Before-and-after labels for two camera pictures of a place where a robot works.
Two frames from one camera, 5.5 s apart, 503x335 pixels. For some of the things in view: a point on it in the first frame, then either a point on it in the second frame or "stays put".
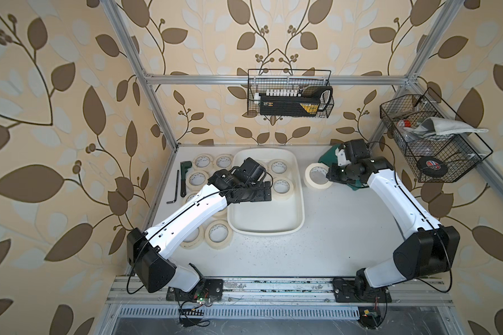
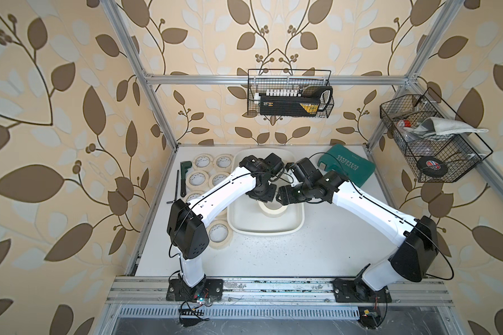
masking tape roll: x=190 y=195 stays put
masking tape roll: x=219 y=234 stays put
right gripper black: x=331 y=174 -> x=286 y=196
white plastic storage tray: x=270 y=217 stays put
